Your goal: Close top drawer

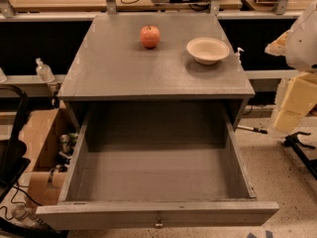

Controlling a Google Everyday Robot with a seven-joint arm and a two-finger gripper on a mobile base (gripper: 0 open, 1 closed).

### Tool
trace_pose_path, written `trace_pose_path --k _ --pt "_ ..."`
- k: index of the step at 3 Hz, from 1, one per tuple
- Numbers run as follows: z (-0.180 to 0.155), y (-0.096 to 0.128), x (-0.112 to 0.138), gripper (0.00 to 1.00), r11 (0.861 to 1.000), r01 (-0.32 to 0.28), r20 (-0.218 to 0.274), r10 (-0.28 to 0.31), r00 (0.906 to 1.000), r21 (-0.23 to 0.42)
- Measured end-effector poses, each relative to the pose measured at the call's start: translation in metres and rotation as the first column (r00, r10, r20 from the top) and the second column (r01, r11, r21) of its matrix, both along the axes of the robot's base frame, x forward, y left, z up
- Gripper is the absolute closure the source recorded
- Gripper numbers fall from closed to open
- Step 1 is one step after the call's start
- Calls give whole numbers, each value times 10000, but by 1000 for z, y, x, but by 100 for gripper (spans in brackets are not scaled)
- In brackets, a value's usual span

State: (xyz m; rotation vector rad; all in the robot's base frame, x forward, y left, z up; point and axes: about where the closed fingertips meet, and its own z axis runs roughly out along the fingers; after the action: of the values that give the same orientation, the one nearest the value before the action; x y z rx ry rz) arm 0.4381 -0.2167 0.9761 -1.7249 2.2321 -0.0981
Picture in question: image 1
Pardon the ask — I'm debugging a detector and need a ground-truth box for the grey top drawer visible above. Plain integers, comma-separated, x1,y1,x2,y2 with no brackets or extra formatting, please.
37,101,278,230

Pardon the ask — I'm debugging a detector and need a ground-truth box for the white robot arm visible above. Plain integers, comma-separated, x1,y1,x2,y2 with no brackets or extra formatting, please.
264,1,317,138

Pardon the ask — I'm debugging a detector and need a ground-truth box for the grey wooden cabinet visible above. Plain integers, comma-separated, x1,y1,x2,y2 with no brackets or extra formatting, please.
58,12,255,124

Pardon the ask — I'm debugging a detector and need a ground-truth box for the red apple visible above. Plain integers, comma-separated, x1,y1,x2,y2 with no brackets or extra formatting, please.
140,25,160,49

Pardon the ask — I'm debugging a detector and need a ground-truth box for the white paper bowl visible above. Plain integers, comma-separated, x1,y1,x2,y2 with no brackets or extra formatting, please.
186,38,230,65

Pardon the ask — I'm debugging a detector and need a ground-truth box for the white pump dispenser bottle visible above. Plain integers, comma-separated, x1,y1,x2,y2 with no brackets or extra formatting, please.
235,47,244,64

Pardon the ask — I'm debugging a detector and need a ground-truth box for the open cardboard box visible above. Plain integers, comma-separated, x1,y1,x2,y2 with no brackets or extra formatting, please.
21,108,75,205

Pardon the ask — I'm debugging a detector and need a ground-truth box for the clear plastic bottle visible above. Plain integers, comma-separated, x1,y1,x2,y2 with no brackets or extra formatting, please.
36,58,54,83

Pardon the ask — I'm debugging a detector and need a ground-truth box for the black-handled metal pole tool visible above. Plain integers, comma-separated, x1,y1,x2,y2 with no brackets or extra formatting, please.
238,125,317,179

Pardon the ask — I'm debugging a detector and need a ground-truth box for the black chair frame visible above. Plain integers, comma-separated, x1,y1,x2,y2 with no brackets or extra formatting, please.
0,84,31,201

